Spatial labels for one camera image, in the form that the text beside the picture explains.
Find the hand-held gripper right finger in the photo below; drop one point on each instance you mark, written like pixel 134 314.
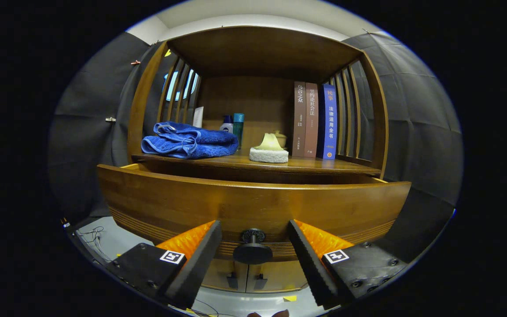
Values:
pixel 310 266

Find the teal clear bottle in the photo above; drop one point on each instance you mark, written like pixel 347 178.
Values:
pixel 238 125

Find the black drawer knob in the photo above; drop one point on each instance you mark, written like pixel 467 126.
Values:
pixel 252 254

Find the blue book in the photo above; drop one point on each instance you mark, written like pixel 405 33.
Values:
pixel 329 123

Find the wooden cabinet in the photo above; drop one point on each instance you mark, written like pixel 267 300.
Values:
pixel 262 48

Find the blue folded towel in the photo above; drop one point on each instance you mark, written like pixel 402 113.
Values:
pixel 209 141

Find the dark brown book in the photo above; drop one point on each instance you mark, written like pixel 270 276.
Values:
pixel 299 119

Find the white tube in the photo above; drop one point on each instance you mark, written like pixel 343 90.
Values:
pixel 198 117

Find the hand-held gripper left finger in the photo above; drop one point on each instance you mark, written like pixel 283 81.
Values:
pixel 198 264

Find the wooden countertop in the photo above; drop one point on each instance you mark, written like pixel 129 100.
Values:
pixel 310 165

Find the reddish brown book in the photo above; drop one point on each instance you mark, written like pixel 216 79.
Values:
pixel 311 119

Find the white pump bottle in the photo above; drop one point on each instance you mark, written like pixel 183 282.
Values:
pixel 226 127

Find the wooden cabinet door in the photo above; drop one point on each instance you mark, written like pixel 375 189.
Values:
pixel 280 275
pixel 222 275

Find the beige lidded tea cup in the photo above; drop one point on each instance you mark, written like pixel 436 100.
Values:
pixel 281 140

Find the yellow tape piece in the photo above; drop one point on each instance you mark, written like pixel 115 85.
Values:
pixel 289 298

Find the wooden drawer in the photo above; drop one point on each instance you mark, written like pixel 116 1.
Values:
pixel 253 207

